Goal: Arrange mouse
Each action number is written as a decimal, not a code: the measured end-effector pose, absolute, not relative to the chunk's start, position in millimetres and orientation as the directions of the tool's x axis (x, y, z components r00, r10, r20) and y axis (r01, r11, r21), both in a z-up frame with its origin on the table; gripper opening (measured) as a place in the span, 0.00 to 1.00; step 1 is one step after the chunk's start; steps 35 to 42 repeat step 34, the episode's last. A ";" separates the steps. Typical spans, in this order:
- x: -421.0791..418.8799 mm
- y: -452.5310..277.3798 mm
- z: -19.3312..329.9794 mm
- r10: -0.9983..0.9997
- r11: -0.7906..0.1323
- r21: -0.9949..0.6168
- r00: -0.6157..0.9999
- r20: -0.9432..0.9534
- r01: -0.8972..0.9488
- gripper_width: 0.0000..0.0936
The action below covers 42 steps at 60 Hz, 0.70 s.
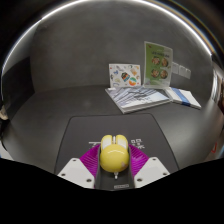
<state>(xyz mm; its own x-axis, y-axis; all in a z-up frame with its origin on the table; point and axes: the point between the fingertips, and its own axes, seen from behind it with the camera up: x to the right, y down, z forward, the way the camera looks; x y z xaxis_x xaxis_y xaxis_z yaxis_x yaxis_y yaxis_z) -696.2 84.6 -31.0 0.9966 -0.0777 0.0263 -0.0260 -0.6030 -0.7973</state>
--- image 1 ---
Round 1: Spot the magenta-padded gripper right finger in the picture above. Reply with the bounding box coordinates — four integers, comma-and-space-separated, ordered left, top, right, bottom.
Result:
128, 143, 171, 189

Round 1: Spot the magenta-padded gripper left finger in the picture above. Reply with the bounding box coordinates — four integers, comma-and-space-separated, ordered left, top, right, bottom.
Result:
57, 143, 102, 190

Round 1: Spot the yellow computer mouse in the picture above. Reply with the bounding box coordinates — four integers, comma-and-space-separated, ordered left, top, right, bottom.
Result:
99, 133, 131, 180

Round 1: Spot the dark grey mouse pad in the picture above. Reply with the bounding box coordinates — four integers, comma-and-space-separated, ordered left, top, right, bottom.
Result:
54, 113, 181, 192

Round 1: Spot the grey striped book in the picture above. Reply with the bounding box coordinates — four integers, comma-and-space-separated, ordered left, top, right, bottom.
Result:
104, 85, 173, 115

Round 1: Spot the white and blue book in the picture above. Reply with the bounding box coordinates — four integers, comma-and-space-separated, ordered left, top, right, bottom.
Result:
165, 86, 203, 111

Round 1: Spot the white illustrated card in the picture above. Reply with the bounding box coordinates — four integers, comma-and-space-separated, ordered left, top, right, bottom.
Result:
108, 63, 142, 90

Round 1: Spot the green standing picture book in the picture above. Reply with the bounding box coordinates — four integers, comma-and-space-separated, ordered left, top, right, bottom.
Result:
143, 40, 174, 90

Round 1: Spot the white wall socket plate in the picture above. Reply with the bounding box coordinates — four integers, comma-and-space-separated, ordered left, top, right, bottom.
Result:
185, 66, 193, 80
171, 61, 180, 76
179, 63, 187, 78

